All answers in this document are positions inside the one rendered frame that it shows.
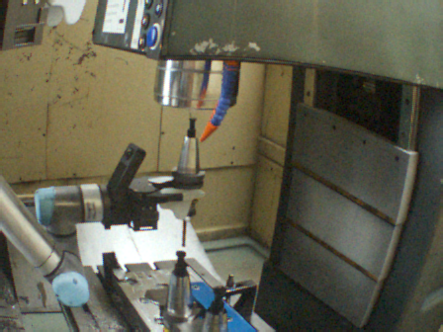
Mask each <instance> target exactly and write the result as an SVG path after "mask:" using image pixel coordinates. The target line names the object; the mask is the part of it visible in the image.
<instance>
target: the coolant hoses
mask: <svg viewBox="0 0 443 332"><path fill-rule="evenodd" d="M238 62H240V61H223V62H222V74H221V76H222V79H221V81H222V83H221V95H220V98H219V100H218V102H217V105H216V107H215V109H214V111H213V113H212V115H211V118H210V121H209V122H208V123H207V125H206V127H205V131H204V133H203V135H202V136H201V138H200V141H201V142H203V141H205V140H206V139H207V138H208V137H209V136H210V135H212V134H213V133H214V132H215V130H216V129H218V128H219V125H221V123H222V121H223V119H224V116H225V115H226V110H228V108H229V104H230V103H231V100H230V99H231V98H232V93H233V92H234V88H233V87H234V86H235V81H236V76H235V75H236V74H237V70H238Z"/></svg>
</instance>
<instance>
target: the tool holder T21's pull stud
mask: <svg viewBox="0 0 443 332"><path fill-rule="evenodd" d="M213 294H214V295H215V297H214V300H213V301H212V304H211V312H212V313H223V311H224V305H225V302H223V301H222V296H223V295H225V289H223V288H214V289H213Z"/></svg>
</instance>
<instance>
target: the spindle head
mask: <svg viewBox="0 0 443 332"><path fill-rule="evenodd" d="M107 5H108V0H98V5H97V11H96V16H95V22H94V28H93V31H92V40H91V41H92V42H93V44H96V45H99V46H104V47H108V48H115V49H116V50H121V51H123V50H124V51H126V52H131V53H136V54H140V55H142V56H144V55H145V56H146V52H147V49H148V45H147V43H146V44H145V48H144V51H139V50H138V48H132V39H133V31H134V23H135V16H136V9H137V7H138V0H130V4H129V10H128V17H127V20H126V25H125V32H124V33H114V32H112V33H111V32H103V29H104V23H105V17H106V11H107ZM160 59H161V60H165V61H177V60H188V61H198V60H213V61H240V62H254V63H266V64H276V65H290V66H292V67H303V68H314V69H315V70H325V71H333V72H336V73H343V74H351V75H357V76H360V77H368V78H375V79H377V80H383V81H390V82H395V83H399V84H404V85H411V86H412V87H419V88H425V89H427V90H434V91H440V92H442V93H443V0H168V5H167V14H166V17H165V28H164V29H163V40H162V44H161V52H160Z"/></svg>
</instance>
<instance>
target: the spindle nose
mask: <svg viewBox="0 0 443 332"><path fill-rule="evenodd" d="M240 69H241V62H238V70H237V74H236V75H235V76H236V81H235V86H234V87H233V88H234V92H233V93H232V98H231V99H230V100H231V103H230V104H229V107H230V108H231V107H233V106H234V105H235V104H236V98H237V97H238V88H239V79H240ZM221 89H222V61H213V60H198V61H188V60H177V61H165V60H161V59H159V61H157V68H156V69H155V82H154V86H153V92H154V98H153V100H154V101H155V102H156V103H157V104H159V105H162V106H167V107H172V108H177V109H184V110H192V109H194V110H214V109H215V107H216V105H217V102H218V100H219V98H220V95H221Z"/></svg>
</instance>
